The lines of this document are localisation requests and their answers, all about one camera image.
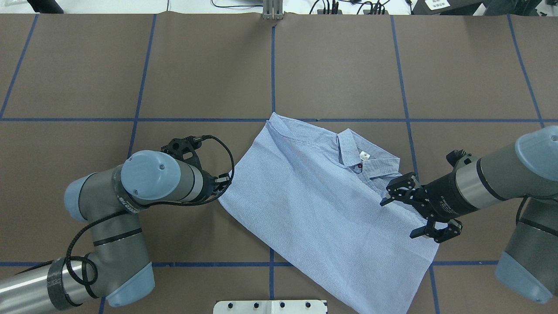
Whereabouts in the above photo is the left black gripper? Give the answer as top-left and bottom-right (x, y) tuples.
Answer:
(201, 172), (231, 201)

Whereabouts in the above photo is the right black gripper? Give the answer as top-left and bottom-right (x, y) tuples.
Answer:
(379, 172), (465, 244)

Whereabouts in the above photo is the blue white striped shirt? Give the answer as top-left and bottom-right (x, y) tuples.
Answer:
(219, 113), (439, 314)

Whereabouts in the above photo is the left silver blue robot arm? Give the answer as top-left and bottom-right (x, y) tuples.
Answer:
(1, 150), (234, 314)

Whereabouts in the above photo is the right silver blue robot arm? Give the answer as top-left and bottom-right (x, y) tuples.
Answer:
(380, 126), (558, 304)

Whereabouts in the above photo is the black box with label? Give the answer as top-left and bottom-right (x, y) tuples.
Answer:
(411, 0), (483, 16)

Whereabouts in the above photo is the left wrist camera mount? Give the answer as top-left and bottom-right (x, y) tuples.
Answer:
(160, 137), (203, 170)

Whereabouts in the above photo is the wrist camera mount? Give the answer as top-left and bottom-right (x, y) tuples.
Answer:
(446, 150), (473, 169)
(160, 137), (203, 170)

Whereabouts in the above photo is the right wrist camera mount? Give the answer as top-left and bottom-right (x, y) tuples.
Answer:
(446, 150), (473, 169)

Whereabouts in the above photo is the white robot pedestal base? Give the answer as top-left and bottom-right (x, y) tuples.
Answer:
(213, 300), (329, 314)

